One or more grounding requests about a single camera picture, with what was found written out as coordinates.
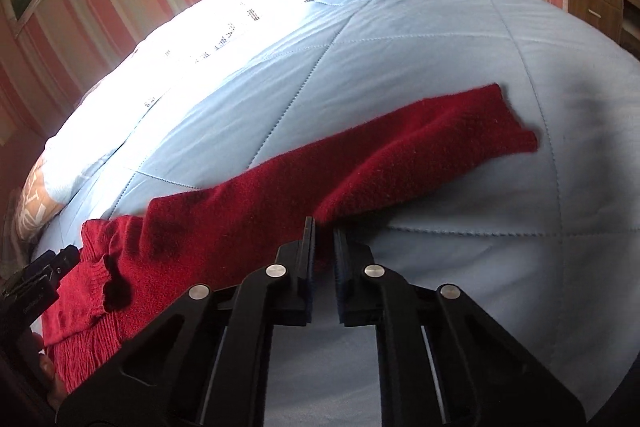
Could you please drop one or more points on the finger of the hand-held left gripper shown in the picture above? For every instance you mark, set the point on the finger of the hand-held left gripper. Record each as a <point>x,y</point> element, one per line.
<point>62,259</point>

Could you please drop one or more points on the red knitted sweater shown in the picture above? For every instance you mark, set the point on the red knitted sweater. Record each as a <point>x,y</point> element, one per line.
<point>250,217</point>

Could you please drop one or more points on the person's left hand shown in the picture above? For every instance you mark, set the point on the person's left hand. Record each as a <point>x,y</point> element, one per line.
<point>50,367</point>

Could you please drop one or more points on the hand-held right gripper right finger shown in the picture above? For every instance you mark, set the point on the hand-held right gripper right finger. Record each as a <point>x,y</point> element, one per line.
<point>340,292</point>

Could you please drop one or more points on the white patterned pillow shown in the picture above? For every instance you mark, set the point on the white patterned pillow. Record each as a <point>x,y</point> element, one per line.
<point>200,37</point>

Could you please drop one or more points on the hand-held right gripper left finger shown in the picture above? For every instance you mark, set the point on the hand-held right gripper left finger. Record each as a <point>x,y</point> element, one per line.
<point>310,292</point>

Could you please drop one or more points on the light blue quilted blanket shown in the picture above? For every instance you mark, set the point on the light blue quilted blanket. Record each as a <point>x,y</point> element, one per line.
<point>450,57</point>

